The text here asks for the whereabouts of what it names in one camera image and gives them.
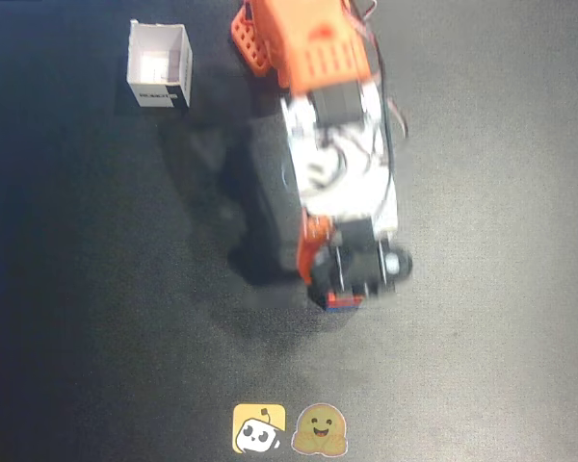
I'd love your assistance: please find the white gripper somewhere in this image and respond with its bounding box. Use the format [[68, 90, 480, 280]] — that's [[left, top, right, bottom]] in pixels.
[[278, 83, 399, 286]]

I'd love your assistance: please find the red cube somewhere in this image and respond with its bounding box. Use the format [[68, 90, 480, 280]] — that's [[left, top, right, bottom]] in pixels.
[[326, 292, 364, 307]]

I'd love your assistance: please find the orange robot base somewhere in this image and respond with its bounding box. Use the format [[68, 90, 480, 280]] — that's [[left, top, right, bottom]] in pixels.
[[229, 2, 283, 77]]

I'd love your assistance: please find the hugging face sticker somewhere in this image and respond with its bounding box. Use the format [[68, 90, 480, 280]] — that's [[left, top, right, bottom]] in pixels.
[[290, 401, 350, 456]]

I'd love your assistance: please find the yellow robot sticker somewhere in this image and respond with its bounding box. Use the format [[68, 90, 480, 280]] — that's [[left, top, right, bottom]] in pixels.
[[231, 402, 287, 454]]

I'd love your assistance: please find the white cardboard box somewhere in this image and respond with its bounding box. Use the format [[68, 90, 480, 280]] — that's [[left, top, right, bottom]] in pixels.
[[126, 18, 195, 110]]

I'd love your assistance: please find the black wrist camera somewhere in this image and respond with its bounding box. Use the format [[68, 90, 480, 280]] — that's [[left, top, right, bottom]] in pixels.
[[307, 242, 413, 300]]

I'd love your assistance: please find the red white servo cable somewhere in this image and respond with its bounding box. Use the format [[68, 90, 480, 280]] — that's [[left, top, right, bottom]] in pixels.
[[346, 0, 411, 141]]

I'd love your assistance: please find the black cable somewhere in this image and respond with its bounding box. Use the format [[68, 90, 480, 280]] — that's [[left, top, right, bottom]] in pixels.
[[365, 33, 399, 193]]

